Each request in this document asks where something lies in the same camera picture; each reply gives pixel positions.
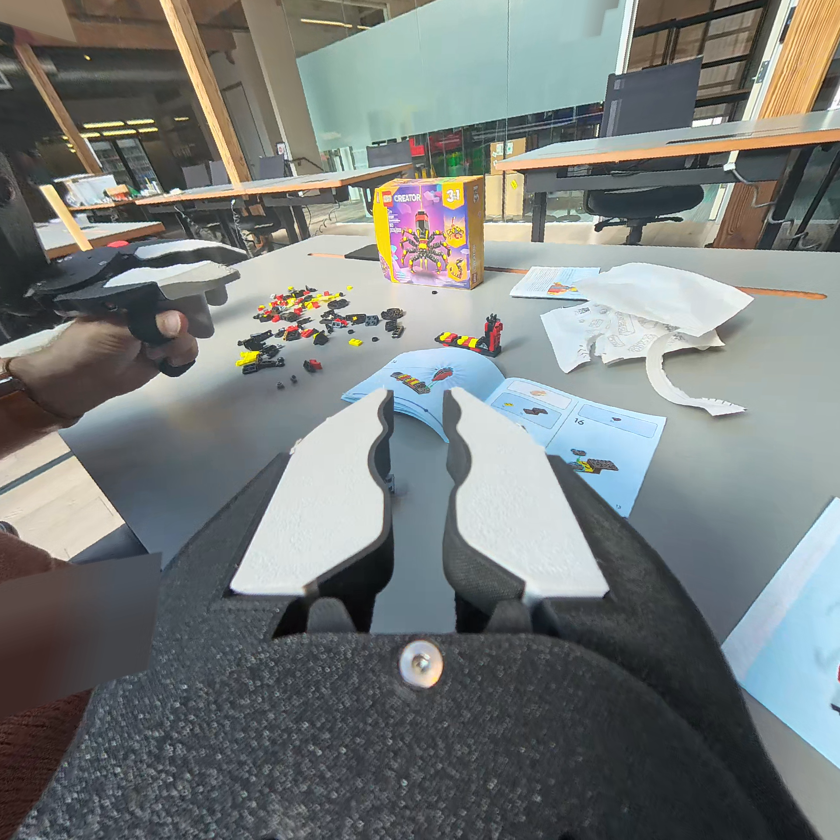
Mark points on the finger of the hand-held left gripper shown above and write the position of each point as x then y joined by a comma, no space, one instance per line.
177,249
157,277

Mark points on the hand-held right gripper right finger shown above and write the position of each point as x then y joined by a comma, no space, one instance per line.
518,518

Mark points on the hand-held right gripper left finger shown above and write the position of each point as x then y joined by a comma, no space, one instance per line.
321,512

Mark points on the pile of small toy bricks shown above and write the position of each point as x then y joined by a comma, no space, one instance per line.
262,361

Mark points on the person's left forearm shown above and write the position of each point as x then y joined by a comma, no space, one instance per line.
26,426

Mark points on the small desk with wooden edge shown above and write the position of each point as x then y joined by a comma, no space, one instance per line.
98,233

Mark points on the long desk with wooden edge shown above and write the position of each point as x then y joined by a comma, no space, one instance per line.
295,180

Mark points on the grey desk with wooden edge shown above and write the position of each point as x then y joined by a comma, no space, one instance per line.
656,148

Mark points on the person's left hand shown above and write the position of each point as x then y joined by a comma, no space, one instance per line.
85,367

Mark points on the pale wooden stick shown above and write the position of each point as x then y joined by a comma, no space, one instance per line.
65,218

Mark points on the black bulky device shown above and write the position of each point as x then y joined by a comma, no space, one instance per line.
19,229

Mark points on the open blue instruction booklet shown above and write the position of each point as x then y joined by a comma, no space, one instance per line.
558,413

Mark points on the partly built brick model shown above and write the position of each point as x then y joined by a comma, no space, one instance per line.
489,334

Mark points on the torn white paper strip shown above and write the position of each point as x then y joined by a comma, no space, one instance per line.
656,380

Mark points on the torn printed paper bag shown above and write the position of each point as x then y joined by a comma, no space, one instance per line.
590,334

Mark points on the dark office chair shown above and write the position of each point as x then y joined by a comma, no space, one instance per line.
388,154

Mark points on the white instruction booklet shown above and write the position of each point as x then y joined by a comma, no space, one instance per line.
544,282

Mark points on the colourful toy brick box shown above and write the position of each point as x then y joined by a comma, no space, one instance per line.
426,223

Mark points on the torn white paper bag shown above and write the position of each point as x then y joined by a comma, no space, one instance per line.
663,295

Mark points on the frosted glass partition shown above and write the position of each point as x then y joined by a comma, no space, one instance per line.
459,65

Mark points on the black office chair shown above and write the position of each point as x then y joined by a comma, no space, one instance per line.
643,197

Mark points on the person's rust knit sweater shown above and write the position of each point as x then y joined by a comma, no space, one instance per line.
33,761

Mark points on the wooden support post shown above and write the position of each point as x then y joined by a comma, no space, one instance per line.
794,65
59,111
203,85

